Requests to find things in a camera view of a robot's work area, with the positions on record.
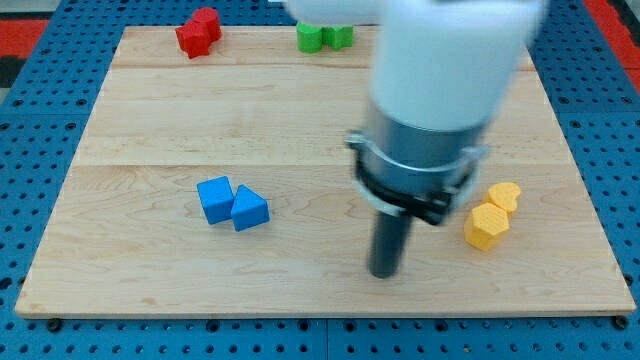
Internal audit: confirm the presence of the yellow heart block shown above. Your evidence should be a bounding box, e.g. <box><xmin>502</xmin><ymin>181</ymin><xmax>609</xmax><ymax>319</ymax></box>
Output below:
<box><xmin>483</xmin><ymin>182</ymin><xmax>522</xmax><ymax>218</ymax></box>

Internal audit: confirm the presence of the blue triangle block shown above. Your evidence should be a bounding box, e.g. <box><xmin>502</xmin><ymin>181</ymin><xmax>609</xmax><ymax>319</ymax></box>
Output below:
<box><xmin>231</xmin><ymin>185</ymin><xmax>270</xmax><ymax>232</ymax></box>

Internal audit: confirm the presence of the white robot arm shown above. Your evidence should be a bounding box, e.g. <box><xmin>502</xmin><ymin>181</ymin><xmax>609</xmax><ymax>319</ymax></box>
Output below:
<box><xmin>285</xmin><ymin>0</ymin><xmax>547</xmax><ymax>278</ymax></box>

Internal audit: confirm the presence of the green angular block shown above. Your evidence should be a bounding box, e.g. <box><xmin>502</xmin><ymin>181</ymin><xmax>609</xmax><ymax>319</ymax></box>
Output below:
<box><xmin>322</xmin><ymin>26</ymin><xmax>354</xmax><ymax>51</ymax></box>

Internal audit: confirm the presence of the yellow hexagon block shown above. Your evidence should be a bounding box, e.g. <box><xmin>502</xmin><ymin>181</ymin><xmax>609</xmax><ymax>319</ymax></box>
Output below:
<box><xmin>464</xmin><ymin>203</ymin><xmax>510</xmax><ymax>251</ymax></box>

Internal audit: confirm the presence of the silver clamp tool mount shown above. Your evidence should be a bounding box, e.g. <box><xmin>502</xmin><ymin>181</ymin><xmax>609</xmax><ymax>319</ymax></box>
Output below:
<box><xmin>345</xmin><ymin>104</ymin><xmax>488</xmax><ymax>226</ymax></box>

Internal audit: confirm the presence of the green cylinder block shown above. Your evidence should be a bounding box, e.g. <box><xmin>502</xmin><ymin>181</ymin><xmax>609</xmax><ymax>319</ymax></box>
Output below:
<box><xmin>296</xmin><ymin>22</ymin><xmax>323</xmax><ymax>54</ymax></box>

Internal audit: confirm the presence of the red star block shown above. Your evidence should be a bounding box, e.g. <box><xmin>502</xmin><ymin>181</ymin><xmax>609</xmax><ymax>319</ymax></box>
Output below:
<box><xmin>175</xmin><ymin>20</ymin><xmax>210</xmax><ymax>59</ymax></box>

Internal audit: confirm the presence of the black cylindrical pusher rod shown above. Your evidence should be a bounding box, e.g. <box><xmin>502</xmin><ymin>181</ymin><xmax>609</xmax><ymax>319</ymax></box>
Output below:
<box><xmin>368</xmin><ymin>212</ymin><xmax>412</xmax><ymax>279</ymax></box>

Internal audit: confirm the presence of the red rounded block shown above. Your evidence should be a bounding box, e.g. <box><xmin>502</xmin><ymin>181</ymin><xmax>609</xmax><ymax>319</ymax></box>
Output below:
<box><xmin>191</xmin><ymin>7</ymin><xmax>222</xmax><ymax>42</ymax></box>

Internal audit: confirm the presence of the wooden board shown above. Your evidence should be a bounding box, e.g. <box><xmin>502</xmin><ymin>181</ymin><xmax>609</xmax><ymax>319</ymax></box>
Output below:
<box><xmin>15</xmin><ymin>26</ymin><xmax>636</xmax><ymax>319</ymax></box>

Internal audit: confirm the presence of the blue cube block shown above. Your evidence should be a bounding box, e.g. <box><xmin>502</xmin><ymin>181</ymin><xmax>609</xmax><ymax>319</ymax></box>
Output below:
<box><xmin>196</xmin><ymin>176</ymin><xmax>234</xmax><ymax>225</ymax></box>

